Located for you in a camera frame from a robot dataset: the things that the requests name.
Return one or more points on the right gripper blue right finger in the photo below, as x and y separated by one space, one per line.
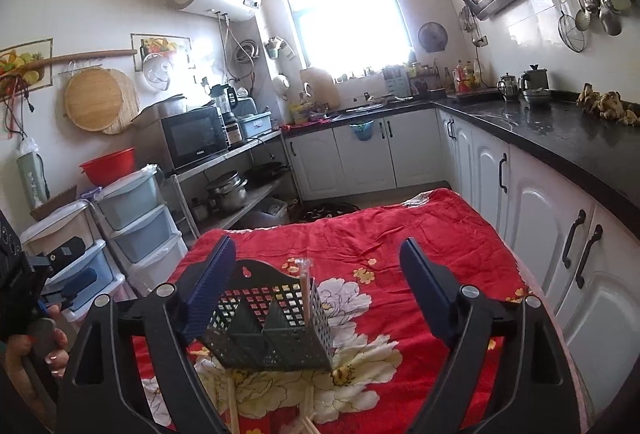
435 289

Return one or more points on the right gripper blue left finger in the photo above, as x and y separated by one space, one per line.
200 286

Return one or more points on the wooden chopstick pair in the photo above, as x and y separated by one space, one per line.
304 266

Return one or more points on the black kitchen countertop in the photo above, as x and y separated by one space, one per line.
600 157

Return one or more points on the person's left hand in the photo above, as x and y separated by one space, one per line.
53 351

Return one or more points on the red floral tablecloth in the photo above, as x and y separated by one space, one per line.
386 361

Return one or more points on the dark green perforated utensil basket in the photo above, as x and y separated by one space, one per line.
258 323

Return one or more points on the beige plastic drawer tower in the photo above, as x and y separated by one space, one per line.
82 263

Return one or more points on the steel pot on shelf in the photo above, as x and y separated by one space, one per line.
228 192

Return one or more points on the blue plastic drawer tower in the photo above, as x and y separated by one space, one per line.
139 229

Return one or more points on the wrapped chopstick pair on table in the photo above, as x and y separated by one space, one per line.
232 405

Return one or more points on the red plastic basin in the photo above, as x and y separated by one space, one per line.
105 170

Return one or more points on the black microwave oven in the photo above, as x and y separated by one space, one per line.
173 136

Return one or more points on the white lower cabinets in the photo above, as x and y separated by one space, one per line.
584 259

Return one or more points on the wrapped chopstick pair long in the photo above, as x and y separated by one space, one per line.
304 422

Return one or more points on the round bamboo board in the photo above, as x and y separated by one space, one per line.
92 99

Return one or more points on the steel kettle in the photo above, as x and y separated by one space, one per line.
508 87

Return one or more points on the window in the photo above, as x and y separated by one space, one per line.
351 37

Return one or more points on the fruit wall picture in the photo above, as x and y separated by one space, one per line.
18 66

